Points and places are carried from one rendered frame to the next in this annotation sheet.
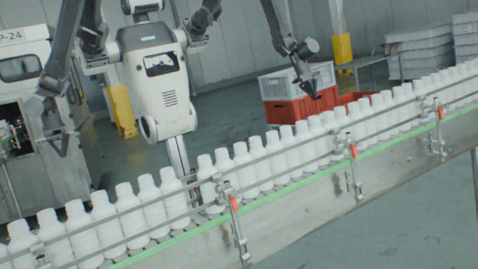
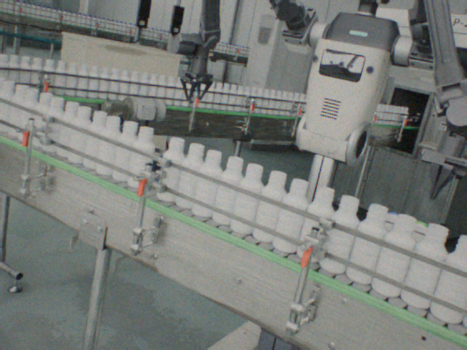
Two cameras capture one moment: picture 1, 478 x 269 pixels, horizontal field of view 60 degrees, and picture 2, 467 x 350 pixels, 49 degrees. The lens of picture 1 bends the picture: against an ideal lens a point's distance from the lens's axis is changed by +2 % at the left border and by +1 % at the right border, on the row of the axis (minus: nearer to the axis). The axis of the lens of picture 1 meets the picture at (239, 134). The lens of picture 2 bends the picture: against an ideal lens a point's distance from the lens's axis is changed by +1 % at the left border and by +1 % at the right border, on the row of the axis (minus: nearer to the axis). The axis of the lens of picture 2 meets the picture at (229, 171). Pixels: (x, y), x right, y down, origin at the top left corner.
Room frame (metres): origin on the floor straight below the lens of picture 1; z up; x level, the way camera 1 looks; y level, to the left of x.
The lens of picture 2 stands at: (0.59, -1.08, 1.43)
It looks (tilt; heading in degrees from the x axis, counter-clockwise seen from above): 14 degrees down; 60
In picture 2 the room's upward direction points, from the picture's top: 12 degrees clockwise
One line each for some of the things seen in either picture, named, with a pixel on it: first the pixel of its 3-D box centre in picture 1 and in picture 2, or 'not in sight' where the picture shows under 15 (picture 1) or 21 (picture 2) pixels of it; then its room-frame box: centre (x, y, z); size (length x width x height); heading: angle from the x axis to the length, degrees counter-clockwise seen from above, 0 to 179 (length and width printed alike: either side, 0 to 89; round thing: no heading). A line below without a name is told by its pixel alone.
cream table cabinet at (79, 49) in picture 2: not in sight; (115, 98); (2.16, 4.43, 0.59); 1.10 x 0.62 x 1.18; 12
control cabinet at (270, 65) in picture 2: not in sight; (273, 83); (4.72, 5.36, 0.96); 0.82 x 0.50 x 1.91; 12
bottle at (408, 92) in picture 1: (408, 104); not in sight; (1.55, -0.66, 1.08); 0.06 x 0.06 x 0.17
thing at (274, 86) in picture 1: (296, 80); not in sight; (3.76, -0.62, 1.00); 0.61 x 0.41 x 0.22; 127
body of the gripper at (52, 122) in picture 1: (52, 121); (198, 67); (1.34, 0.58, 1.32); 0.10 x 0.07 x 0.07; 27
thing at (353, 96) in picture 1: (349, 107); not in sight; (4.20, -1.18, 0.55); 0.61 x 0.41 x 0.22; 122
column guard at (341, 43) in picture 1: (343, 55); not in sight; (11.00, -3.13, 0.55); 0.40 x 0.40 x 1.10; 30
